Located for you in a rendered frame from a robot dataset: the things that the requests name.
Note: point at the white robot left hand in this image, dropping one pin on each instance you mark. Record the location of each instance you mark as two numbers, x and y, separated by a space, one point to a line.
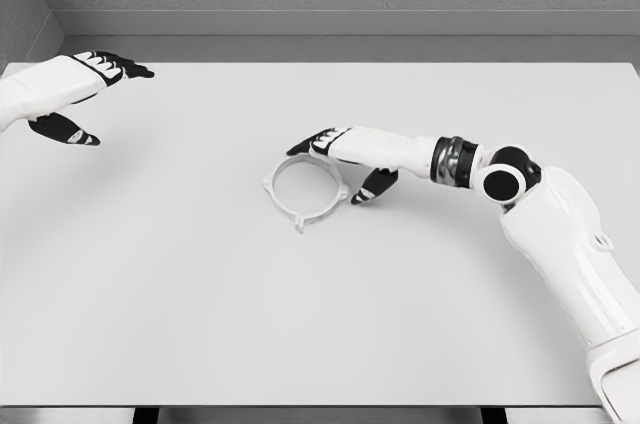
65 79

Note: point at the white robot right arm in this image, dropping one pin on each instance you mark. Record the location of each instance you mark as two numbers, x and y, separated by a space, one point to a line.
560 224

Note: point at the white round pipe clamp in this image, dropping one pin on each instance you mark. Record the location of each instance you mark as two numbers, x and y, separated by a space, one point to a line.
274 196

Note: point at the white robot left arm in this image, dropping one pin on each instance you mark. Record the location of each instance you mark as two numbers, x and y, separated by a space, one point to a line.
7 104

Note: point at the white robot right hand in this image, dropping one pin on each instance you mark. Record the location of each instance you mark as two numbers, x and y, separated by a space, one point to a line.
365 146

